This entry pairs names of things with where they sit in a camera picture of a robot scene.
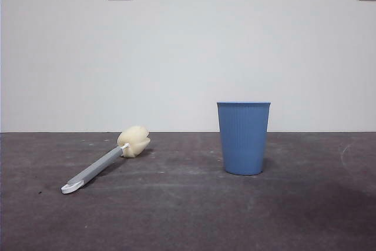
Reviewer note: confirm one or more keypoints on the blue ribbed plastic cup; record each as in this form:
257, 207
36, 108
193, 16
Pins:
243, 139

